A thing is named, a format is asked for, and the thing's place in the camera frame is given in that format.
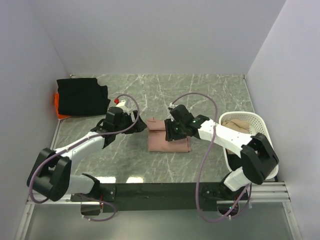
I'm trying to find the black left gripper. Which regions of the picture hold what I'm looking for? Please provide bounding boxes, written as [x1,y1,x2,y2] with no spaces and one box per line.
[114,110,147,134]

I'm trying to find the pink printed t-shirt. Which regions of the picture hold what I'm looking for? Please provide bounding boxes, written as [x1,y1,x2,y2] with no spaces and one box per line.
[146,117,192,153]

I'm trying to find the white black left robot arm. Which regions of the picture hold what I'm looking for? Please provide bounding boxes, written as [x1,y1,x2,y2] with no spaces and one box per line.
[26,106,147,203]

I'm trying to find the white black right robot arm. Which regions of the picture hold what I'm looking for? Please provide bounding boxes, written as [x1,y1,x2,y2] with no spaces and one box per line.
[164,104,279,200]

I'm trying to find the beige garment in basket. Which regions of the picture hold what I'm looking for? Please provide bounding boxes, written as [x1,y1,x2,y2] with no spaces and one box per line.
[221,119,250,134]

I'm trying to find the black garment in basket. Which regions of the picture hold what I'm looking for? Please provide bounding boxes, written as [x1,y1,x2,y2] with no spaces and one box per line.
[227,154,242,171]

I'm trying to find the folded black t-shirt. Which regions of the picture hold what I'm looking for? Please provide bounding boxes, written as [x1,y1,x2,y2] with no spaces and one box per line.
[56,77,111,117]

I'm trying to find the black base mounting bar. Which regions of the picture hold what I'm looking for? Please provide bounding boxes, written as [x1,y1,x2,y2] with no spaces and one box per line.
[70,182,251,216]

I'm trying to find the folded orange t-shirt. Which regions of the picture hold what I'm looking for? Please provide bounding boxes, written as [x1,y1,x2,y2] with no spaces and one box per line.
[54,93,71,120]

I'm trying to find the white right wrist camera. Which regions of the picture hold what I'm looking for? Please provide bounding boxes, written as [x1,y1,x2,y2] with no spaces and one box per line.
[168,102,176,110]

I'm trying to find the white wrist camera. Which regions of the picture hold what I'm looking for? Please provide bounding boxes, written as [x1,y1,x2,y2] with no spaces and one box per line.
[114,98,132,113]
[168,102,176,110]

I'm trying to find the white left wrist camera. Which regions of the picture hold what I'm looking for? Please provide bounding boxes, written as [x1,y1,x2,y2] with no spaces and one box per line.
[114,98,132,113]

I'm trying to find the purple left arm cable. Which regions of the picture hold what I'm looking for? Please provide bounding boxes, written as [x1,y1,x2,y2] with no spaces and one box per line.
[28,94,141,222]

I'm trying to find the aluminium frame rail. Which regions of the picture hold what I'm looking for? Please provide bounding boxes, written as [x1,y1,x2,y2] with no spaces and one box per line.
[14,119,303,240]

